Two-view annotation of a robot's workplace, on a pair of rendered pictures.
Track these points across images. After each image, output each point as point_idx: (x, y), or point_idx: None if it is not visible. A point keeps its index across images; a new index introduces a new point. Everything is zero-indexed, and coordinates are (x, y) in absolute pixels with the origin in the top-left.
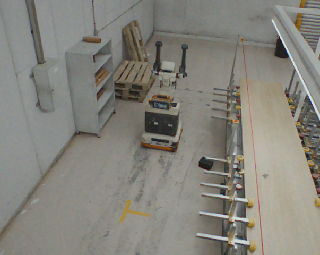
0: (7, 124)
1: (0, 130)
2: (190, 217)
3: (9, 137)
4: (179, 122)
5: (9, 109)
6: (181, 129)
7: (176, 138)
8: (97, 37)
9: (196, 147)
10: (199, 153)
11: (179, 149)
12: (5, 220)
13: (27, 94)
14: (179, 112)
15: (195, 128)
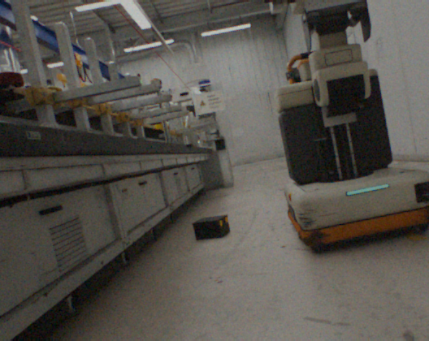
0: (428, 45)
1: (422, 49)
2: (235, 208)
3: None
4: (305, 191)
5: None
6: (301, 230)
7: (286, 185)
8: None
9: (240, 248)
10: (228, 244)
11: (288, 234)
12: (421, 152)
13: None
14: (279, 115)
15: (260, 286)
